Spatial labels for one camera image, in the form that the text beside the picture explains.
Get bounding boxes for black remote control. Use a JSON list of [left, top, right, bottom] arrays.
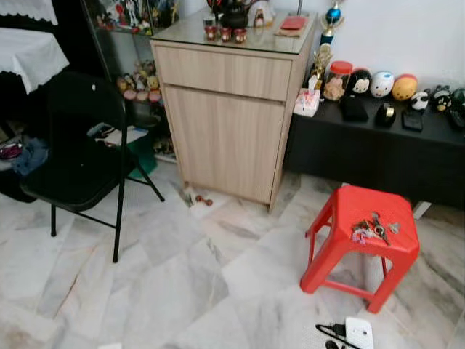
[[445, 108, 465, 130]]

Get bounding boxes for flat black phone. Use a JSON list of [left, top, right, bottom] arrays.
[[402, 109, 425, 132]]

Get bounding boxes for black white plush toy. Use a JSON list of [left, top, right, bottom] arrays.
[[431, 85, 453, 112]]

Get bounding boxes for small panda figure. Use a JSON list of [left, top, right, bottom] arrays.
[[409, 90, 431, 111]]

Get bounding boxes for black low sideboard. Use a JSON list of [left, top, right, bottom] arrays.
[[283, 95, 465, 212]]

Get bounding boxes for black tape dispenser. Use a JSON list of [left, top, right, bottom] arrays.
[[375, 103, 397, 129]]

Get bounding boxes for dark key bunch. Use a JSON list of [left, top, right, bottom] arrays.
[[369, 212, 389, 244]]

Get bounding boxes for yellow red round doll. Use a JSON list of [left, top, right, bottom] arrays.
[[392, 73, 419, 102]]

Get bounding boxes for white blue round doll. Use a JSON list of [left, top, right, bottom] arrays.
[[370, 71, 395, 99]]

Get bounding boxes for red plastic stool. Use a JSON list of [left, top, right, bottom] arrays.
[[300, 184, 421, 314]]

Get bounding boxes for black white round doll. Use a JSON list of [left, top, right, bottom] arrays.
[[347, 68, 373, 98]]

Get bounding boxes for red-lidded clear jar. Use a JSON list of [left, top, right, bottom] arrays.
[[323, 61, 354, 102]]

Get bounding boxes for pink tissue pack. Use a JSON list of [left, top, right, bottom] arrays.
[[294, 76, 324, 118]]

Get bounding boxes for white power adapter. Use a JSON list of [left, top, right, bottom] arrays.
[[344, 317, 374, 349]]

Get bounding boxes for blue gold trophy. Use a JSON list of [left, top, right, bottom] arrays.
[[311, 0, 345, 88]]

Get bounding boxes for red envelope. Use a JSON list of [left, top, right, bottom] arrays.
[[276, 15, 310, 37]]

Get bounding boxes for light wooden cabinet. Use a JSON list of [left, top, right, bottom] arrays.
[[150, 11, 320, 212]]

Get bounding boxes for white figurine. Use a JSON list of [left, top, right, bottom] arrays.
[[251, 0, 277, 28]]

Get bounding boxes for black teapot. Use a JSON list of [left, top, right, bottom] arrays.
[[218, 0, 251, 30]]

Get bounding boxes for green box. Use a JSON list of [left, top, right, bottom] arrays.
[[131, 135, 158, 175]]

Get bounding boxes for white papers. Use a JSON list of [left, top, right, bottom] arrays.
[[87, 124, 150, 146]]

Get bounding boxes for glass display shelf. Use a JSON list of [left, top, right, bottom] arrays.
[[81, 0, 182, 157]]

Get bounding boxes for black folding chair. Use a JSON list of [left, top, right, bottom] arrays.
[[20, 71, 166, 264]]

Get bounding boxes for blue clothes pile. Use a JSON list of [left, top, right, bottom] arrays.
[[0, 135, 48, 175]]

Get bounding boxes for white tablecloth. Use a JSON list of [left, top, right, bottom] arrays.
[[0, 28, 70, 94]]

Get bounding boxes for white lace cloth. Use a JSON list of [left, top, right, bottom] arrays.
[[0, 0, 59, 26]]

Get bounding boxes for black power cable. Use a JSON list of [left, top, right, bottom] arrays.
[[315, 323, 349, 349]]

